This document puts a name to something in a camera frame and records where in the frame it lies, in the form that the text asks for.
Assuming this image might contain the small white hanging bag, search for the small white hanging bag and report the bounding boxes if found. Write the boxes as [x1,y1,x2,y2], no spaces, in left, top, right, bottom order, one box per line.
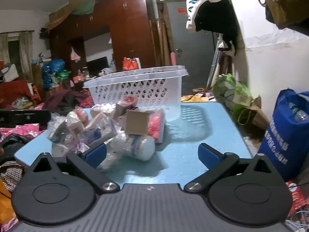
[70,48,81,62]

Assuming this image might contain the pink printed blanket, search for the pink printed blanket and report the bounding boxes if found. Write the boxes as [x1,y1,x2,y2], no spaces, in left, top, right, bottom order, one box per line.
[0,123,49,146]

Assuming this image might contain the red blanket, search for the red blanket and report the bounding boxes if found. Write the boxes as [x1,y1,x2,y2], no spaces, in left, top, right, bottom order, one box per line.
[0,77,35,107]

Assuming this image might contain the brown paper bag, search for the brown paper bag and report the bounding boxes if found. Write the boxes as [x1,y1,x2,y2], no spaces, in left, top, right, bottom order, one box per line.
[238,96,270,126]

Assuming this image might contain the red and white plastic bag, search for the red and white plastic bag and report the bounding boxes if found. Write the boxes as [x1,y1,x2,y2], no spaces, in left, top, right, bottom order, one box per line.
[122,57,142,71]

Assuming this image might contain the white plastic basket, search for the white plastic basket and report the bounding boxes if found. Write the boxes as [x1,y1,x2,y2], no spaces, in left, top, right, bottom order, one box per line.
[83,65,189,122]

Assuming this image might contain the green plastic bag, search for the green plastic bag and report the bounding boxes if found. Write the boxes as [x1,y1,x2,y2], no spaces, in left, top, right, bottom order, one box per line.
[213,74,253,117]

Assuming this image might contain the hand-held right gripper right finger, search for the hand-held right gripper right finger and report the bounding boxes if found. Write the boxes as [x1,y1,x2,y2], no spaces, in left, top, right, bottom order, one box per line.
[184,143,279,196]

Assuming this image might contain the olive hanging bag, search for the olive hanging bag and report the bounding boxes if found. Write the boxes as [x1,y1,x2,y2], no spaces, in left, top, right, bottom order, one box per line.
[264,0,309,30]

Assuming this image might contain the black hanging garment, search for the black hanging garment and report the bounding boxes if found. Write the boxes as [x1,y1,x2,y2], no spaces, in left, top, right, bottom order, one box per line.
[195,0,242,56]

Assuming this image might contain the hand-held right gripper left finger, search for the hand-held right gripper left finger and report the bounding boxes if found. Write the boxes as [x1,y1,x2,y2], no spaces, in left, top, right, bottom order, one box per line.
[25,143,120,196]

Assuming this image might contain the clear plastic bag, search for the clear plastic bag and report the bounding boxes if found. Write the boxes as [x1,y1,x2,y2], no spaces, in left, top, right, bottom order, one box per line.
[47,111,84,157]

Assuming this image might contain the blue shopping bag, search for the blue shopping bag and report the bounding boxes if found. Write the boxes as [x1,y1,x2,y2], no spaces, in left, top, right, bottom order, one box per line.
[258,89,309,182]

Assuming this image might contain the small brown cardboard box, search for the small brown cardboard box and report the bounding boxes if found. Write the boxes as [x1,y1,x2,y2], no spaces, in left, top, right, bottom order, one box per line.
[125,110,150,136]

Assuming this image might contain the patterned curtain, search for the patterned curtain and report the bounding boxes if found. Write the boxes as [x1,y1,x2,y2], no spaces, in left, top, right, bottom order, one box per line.
[0,31,33,83]

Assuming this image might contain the pink packet in clear wrap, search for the pink packet in clear wrap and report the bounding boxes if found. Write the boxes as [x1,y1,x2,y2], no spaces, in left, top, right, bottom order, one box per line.
[147,109,166,144]

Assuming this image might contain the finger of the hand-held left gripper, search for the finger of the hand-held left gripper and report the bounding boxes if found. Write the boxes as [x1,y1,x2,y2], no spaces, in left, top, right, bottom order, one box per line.
[0,110,51,129]

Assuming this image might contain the clear plastic bottle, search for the clear plastic bottle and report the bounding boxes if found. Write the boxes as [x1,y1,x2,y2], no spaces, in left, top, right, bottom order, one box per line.
[289,103,309,123]

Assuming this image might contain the black monitor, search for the black monitor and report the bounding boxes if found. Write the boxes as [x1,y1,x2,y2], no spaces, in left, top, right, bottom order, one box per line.
[86,56,110,74]

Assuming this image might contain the red floor packet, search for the red floor packet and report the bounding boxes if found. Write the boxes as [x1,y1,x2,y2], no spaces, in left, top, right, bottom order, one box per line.
[287,181,309,218]

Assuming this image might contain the checkered bag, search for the checkered bag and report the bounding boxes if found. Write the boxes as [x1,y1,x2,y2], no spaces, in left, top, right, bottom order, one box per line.
[0,161,27,192]

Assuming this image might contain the brown wooden wardrobe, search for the brown wooden wardrobe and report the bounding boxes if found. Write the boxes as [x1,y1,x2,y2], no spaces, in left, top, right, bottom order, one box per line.
[48,0,160,74]

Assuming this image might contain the maroon cloth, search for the maroon cloth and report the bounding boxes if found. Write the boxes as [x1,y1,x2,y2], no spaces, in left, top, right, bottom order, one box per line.
[43,89,94,113]

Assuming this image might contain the grey door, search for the grey door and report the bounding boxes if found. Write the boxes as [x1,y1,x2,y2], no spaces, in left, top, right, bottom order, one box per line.
[166,0,218,83]

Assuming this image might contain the blue plastic bags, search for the blue plastic bags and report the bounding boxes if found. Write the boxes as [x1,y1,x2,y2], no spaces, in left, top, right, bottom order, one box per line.
[42,59,66,89]

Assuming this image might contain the beige wrapped box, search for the beige wrapped box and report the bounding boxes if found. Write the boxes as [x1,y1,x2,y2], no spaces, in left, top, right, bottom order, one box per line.
[82,112,119,145]

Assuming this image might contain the red label box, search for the red label box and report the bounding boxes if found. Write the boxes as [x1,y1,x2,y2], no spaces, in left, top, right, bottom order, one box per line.
[115,95,138,116]

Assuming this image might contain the green cloth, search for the green cloth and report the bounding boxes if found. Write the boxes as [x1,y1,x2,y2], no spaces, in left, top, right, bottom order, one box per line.
[72,0,124,15]

